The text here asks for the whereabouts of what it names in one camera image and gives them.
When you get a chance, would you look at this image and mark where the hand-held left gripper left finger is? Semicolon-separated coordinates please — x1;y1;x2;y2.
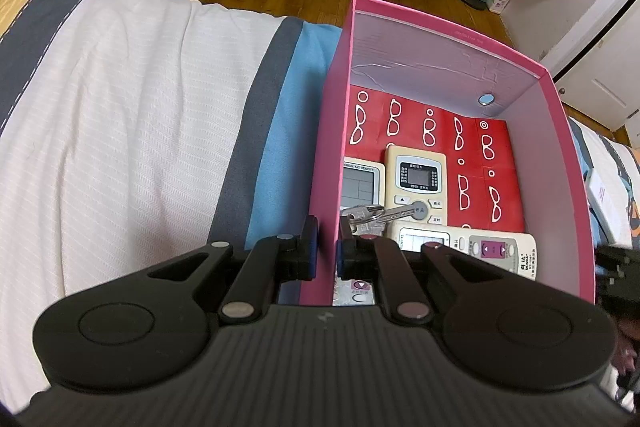
145;216;319;325

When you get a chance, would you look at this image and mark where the white remote with purple panel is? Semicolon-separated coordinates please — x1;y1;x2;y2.
390;221;538;280

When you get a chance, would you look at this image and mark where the silver key bunch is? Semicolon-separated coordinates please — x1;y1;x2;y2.
340;203;426;237

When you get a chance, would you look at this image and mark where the cream remote with small screen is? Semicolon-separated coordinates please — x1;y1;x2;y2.
384;146;448;226

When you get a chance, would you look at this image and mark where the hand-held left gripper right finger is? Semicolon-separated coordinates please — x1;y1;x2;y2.
336;214;506;327

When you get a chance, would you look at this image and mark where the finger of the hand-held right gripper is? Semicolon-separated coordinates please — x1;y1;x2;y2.
595;246;640;308

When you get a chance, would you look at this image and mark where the white rounded case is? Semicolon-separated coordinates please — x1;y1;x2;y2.
584;167;635;244

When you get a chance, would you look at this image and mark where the pink cardboard box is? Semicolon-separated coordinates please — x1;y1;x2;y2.
300;0;596;308

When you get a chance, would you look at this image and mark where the white door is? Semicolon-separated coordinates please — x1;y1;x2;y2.
550;2;640;138

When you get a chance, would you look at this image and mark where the pale remote with grey screen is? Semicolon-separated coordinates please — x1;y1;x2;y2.
332;157;387;308

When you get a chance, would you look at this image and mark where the red patterned paper liner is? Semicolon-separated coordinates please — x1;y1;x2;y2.
342;84;526;233

